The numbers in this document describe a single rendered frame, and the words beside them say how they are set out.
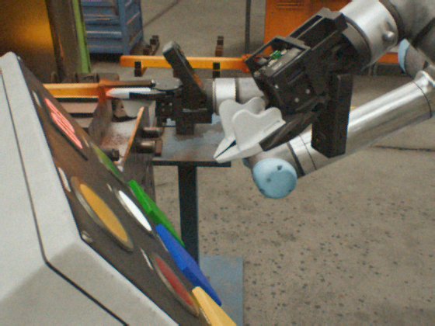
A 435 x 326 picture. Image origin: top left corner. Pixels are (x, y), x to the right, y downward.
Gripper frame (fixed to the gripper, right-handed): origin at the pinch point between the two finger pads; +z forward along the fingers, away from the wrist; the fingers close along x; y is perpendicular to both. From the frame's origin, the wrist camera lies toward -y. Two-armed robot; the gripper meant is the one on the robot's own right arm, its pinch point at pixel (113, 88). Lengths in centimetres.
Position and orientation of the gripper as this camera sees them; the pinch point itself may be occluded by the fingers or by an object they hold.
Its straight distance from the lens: 97.2
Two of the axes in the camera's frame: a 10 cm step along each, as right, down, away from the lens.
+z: -10.0, 0.1, 0.0
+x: -0.1, -4.9, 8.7
